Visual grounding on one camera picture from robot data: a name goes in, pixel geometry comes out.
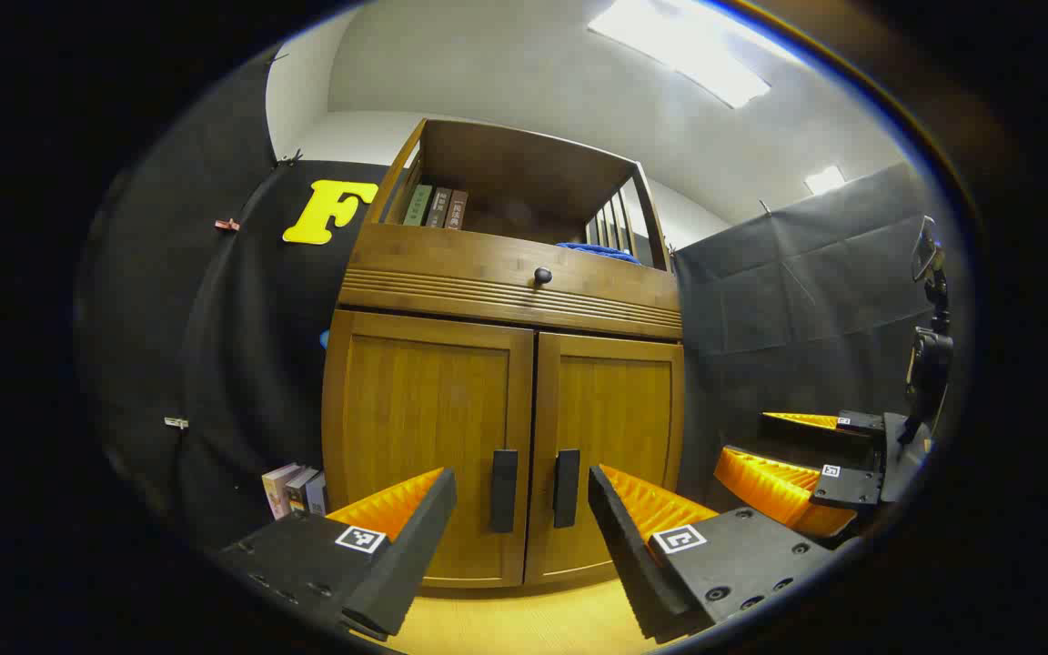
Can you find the green book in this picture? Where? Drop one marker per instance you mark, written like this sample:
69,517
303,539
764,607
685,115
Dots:
417,206

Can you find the reddish brown book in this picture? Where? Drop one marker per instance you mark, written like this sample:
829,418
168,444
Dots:
457,209

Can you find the blue grey book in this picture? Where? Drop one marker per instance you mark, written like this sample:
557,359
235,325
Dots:
317,494

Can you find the red clip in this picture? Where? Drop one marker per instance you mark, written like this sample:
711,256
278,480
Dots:
227,225

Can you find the dark brown book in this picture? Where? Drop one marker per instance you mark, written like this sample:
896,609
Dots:
438,207

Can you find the pale purple book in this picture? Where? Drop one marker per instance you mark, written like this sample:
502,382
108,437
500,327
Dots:
277,489

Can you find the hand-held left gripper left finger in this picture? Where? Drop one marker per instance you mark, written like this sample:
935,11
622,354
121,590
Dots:
415,555

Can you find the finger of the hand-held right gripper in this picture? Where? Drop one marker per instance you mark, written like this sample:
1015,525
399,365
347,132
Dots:
806,420
779,491

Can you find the small ceiling light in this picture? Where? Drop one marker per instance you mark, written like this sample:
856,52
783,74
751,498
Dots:
825,180

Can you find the black clip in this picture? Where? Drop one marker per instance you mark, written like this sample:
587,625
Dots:
291,161

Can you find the large ceiling light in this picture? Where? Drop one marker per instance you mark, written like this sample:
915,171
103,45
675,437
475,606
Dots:
688,50

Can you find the wooden drawer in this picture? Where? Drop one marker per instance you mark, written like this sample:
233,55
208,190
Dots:
451,264

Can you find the wooden double-door shoe cabinet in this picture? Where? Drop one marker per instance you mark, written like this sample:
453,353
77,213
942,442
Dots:
524,182

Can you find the black backdrop cloth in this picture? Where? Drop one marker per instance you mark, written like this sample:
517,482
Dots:
797,300
215,346

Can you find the black round drawer knob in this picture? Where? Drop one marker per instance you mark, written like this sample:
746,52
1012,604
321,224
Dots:
543,276

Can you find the blue cloth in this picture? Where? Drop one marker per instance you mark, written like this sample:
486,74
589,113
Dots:
601,254

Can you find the wooden cabinet door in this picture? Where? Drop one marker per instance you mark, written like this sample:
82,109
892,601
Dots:
415,428
624,428

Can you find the dark grey book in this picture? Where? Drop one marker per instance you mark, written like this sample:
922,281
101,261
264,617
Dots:
299,489

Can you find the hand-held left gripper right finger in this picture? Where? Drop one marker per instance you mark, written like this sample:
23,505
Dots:
633,564

